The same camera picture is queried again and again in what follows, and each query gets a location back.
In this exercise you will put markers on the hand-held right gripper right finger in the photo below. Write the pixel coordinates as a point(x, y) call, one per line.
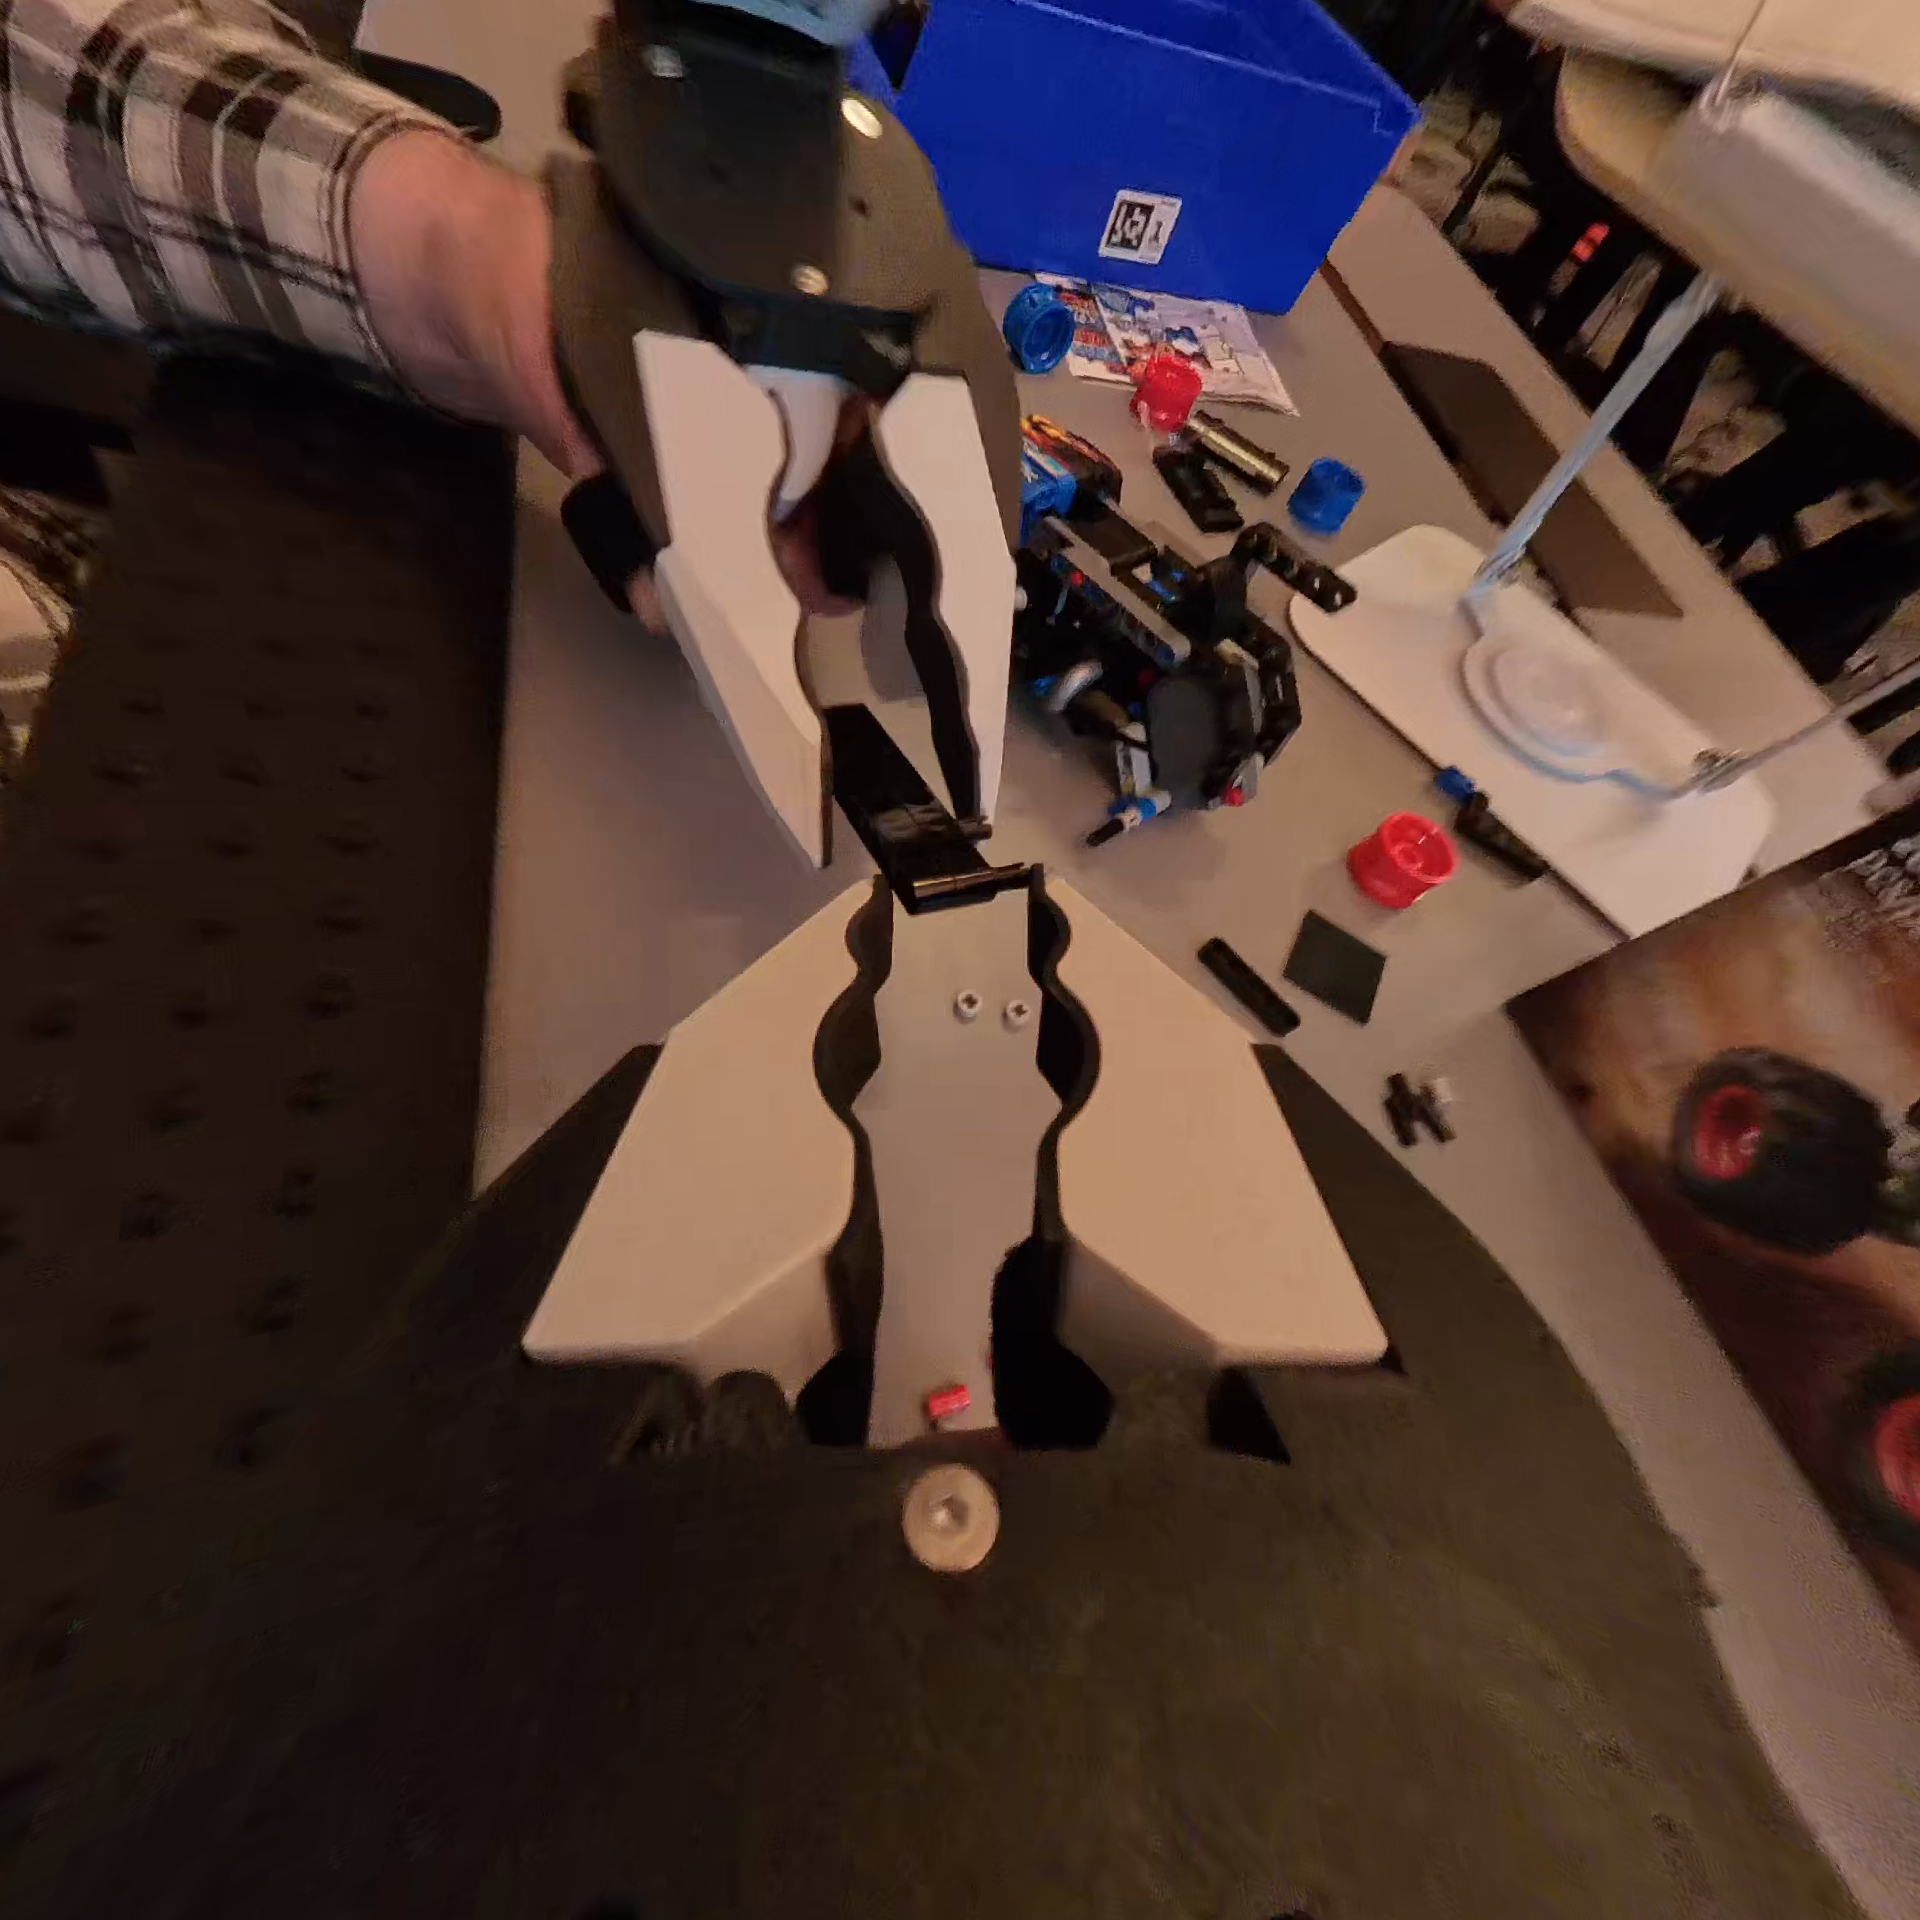
point(1214, 1214)

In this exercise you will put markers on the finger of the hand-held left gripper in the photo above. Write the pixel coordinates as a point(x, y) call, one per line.
point(967, 525)
point(721, 570)

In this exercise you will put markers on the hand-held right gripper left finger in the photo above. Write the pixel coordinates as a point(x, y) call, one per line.
point(674, 1214)

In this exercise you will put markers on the toy brick truck model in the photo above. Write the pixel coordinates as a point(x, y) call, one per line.
point(1185, 720)

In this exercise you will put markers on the long black brick beam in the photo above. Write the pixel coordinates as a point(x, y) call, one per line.
point(914, 840)

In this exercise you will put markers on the person's left forearm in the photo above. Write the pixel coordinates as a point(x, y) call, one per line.
point(182, 181)

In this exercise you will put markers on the grey desk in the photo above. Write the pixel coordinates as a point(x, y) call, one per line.
point(630, 930)

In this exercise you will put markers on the person's left hand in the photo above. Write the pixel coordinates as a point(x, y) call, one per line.
point(464, 284)

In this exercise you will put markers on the blue toy wheel hub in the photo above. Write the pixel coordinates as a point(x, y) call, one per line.
point(1328, 495)
point(1037, 328)

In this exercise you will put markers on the bunch of small black pins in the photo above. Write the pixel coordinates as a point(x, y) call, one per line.
point(1414, 1114)

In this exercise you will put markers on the short black brick beam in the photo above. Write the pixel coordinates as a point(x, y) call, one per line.
point(1248, 986)

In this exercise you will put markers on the red toy wheel hub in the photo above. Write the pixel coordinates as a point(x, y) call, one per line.
point(1163, 389)
point(1402, 861)

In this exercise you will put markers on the black smooth square tile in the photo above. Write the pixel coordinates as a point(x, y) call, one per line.
point(1336, 967)

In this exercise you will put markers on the colourful sticker sheet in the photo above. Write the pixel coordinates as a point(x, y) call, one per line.
point(1237, 358)

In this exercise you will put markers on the large blue bin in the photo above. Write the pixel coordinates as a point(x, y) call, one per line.
point(1079, 135)

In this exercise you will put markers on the white book stand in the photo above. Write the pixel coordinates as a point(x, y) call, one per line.
point(1394, 630)

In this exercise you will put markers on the dark printed toy box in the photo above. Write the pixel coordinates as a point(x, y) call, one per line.
point(1651, 1126)

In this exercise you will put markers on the black perforated panel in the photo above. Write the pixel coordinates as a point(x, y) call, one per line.
point(255, 975)

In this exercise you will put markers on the person's plaid shirt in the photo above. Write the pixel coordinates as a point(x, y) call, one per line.
point(38, 599)

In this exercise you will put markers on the black frame brick piece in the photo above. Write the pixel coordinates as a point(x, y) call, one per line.
point(1195, 490)

